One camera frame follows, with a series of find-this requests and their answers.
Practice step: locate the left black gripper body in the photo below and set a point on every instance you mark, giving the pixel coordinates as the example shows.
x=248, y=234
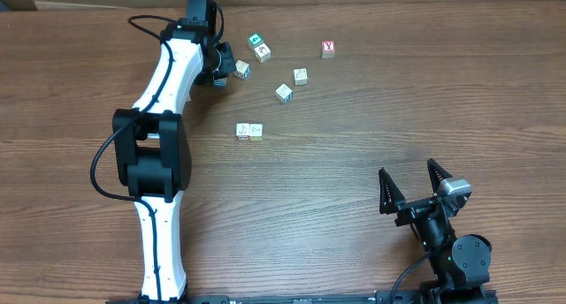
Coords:
x=225, y=61

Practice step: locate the green letter L block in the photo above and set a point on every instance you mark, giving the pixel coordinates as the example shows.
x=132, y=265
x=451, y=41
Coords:
x=242, y=131

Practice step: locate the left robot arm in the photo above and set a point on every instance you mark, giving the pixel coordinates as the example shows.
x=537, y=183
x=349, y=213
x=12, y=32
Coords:
x=153, y=156

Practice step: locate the plain wooden block right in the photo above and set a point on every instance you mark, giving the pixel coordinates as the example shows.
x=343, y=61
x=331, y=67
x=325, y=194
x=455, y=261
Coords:
x=300, y=76

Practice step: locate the red letter Y block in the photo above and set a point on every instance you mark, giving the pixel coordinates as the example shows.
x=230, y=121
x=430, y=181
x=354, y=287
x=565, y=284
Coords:
x=328, y=49

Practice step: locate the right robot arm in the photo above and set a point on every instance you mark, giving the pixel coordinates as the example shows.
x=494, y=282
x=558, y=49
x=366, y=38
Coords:
x=460, y=264

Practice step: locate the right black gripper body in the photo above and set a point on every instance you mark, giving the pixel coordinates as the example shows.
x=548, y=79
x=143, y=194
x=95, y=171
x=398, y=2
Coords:
x=413, y=210

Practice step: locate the green number four block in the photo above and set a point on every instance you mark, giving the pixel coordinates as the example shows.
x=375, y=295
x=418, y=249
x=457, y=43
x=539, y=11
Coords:
x=255, y=40

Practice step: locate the wooden block text top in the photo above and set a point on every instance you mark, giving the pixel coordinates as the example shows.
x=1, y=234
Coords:
x=220, y=83

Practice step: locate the wooden block brown picture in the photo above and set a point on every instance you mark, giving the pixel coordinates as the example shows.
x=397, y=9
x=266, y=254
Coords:
x=262, y=52

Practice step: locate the wooden block blue side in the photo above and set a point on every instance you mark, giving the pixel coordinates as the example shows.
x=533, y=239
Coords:
x=242, y=70

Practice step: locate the small wooden picture block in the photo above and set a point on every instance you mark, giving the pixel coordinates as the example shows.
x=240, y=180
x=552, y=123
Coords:
x=255, y=132

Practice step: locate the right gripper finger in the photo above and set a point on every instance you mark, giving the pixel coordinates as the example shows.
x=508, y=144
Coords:
x=436, y=174
x=390, y=197

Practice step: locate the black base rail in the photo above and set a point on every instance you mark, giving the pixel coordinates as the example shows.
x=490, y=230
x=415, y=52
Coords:
x=380, y=297

